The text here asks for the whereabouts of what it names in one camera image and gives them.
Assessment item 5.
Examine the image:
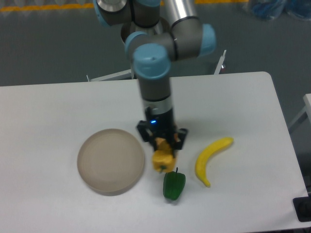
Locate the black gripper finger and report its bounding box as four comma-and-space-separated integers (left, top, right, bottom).
136, 120, 157, 151
170, 126, 189, 158

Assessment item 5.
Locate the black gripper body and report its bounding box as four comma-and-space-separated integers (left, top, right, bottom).
145, 107, 176, 140

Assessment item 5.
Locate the yellow bell pepper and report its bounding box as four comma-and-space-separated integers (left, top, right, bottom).
152, 137, 176, 173

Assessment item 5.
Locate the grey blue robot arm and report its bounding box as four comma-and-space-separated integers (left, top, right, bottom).
93, 0, 216, 152

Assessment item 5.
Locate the green bell pepper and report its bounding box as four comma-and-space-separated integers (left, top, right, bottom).
163, 167, 186, 201

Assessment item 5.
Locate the beige round plate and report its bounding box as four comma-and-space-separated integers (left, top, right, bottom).
77, 129, 145, 196

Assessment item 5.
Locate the yellow banana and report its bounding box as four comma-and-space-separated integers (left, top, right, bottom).
194, 137, 234, 187

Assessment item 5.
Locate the black device at table edge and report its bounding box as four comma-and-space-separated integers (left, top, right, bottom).
293, 196, 311, 222

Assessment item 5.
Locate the blue plastic bag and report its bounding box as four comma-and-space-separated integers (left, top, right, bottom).
247, 0, 311, 21

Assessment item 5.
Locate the white base frame bar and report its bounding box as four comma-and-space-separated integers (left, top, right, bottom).
86, 69, 132, 82

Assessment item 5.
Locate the white frame leg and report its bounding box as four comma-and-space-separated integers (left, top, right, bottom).
214, 50, 226, 75

